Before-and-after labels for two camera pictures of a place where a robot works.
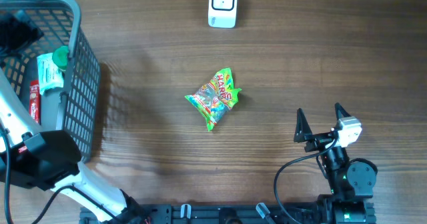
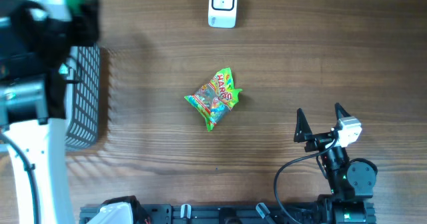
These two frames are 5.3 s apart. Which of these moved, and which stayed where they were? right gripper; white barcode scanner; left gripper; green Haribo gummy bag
Moved: left gripper
Stayed: right gripper; white barcode scanner; green Haribo gummy bag
